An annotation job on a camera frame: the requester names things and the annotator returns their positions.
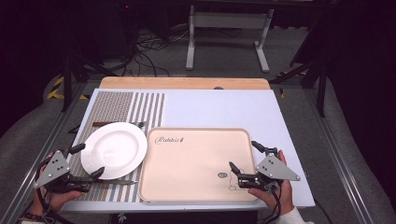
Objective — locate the striped woven placemat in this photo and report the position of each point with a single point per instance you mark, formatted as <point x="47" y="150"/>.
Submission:
<point x="115" y="105"/>

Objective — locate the person's right hand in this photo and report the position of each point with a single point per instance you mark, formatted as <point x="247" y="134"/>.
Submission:
<point x="287" y="196"/>

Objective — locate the grey metal stand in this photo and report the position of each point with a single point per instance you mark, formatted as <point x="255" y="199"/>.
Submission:
<point x="230" y="20"/>

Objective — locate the yellow black floor tape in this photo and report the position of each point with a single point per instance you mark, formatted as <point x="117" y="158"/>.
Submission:
<point x="55" y="93"/>
<point x="282" y="93"/>

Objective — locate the aluminium rail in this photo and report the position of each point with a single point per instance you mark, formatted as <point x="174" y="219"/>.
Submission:
<point x="334" y="155"/>
<point x="46" y="146"/>

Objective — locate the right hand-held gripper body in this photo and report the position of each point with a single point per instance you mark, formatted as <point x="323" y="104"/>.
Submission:
<point x="275" y="171"/>

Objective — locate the person's left hand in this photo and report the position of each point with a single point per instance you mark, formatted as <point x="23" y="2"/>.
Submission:
<point x="62" y="199"/>

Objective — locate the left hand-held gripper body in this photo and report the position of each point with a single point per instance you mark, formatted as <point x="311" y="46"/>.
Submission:
<point x="53" y="169"/>

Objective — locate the black tripod stand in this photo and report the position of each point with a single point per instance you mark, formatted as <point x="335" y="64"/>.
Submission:
<point x="322" y="93"/>
<point x="67" y="87"/>

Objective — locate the beige plastic tray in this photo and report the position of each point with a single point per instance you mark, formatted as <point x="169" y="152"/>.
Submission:
<point x="193" y="168"/>

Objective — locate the white round plate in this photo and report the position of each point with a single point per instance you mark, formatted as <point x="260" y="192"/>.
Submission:
<point x="115" y="149"/>

